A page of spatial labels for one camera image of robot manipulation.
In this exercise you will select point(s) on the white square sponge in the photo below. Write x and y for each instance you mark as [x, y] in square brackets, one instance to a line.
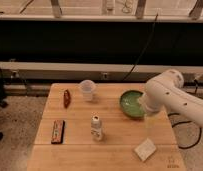
[145, 149]

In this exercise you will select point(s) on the wooden table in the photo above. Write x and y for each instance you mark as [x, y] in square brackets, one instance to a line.
[121, 135]

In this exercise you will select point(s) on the green bowl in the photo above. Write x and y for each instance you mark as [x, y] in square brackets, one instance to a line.
[129, 104]

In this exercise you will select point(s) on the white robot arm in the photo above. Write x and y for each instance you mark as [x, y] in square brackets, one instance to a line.
[165, 90]

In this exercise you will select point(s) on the grey metal rail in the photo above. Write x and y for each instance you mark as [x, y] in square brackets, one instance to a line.
[104, 72]

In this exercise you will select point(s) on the red brown sausage toy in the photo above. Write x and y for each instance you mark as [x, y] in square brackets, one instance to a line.
[66, 98]

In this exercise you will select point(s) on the clear plastic cup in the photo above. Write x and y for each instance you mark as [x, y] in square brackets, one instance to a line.
[87, 88]

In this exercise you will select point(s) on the white plastic bottle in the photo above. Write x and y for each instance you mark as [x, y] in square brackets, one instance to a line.
[96, 128]

